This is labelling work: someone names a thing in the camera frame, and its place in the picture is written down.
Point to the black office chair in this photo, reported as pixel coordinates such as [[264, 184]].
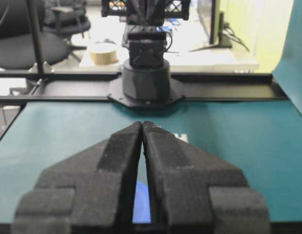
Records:
[[66, 18], [16, 44]]

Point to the computer monitor with stand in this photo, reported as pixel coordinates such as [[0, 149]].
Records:
[[209, 29]]

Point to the brown tape roll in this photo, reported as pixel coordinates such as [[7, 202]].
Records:
[[103, 53]]

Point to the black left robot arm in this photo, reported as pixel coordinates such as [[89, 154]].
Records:
[[145, 80]]

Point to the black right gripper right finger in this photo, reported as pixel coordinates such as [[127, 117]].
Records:
[[195, 192]]

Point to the black aluminium frame rail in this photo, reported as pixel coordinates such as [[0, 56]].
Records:
[[104, 87]]

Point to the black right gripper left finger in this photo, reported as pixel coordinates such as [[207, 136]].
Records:
[[91, 192]]

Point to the black vertical frame post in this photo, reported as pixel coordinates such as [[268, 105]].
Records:
[[35, 32]]

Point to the large blue gear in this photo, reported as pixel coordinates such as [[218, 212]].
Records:
[[141, 209]]

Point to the white desk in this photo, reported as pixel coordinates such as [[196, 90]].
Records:
[[189, 51]]

